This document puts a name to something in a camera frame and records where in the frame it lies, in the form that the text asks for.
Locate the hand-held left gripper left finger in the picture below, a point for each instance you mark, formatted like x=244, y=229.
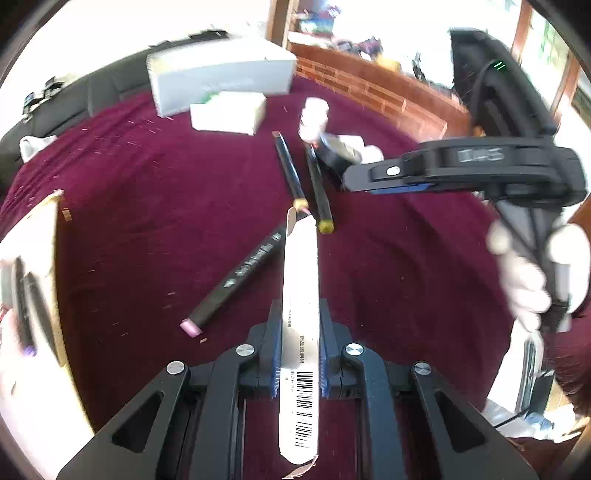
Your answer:
x=274, y=350

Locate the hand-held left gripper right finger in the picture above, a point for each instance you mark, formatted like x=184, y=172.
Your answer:
x=325, y=350

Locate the person's right hand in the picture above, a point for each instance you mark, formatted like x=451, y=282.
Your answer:
x=521, y=281

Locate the small black clamp gadget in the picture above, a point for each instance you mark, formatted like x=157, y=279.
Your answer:
x=31, y=99

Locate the wooden counter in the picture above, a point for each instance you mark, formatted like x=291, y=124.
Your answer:
x=369, y=87

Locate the white and green medicine box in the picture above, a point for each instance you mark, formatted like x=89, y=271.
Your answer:
x=226, y=115

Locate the white pill bottle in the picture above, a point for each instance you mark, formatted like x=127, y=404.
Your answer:
x=314, y=117

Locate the white plastic bag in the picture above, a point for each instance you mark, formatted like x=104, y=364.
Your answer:
x=34, y=145

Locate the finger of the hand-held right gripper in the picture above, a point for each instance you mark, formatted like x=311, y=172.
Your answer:
x=392, y=177

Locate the black sofa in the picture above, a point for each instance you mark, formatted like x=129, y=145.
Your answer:
x=106, y=78

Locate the black marker with pink cap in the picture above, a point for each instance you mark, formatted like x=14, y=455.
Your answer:
x=235, y=277

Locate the black marker with purple cap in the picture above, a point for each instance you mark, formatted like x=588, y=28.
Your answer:
x=25, y=314

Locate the black marker with yellow cap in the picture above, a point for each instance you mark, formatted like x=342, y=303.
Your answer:
x=319, y=189

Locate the large grey cardboard box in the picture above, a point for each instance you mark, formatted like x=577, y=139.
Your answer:
x=217, y=69

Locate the long white medicine box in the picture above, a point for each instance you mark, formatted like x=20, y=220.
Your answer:
x=300, y=300

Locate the maroon velvet cloth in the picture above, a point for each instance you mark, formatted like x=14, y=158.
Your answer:
x=161, y=184

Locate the white tray with gold edge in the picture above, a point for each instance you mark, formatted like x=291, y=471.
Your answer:
x=23, y=369

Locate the black tape roll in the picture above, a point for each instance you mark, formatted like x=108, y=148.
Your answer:
x=332, y=154

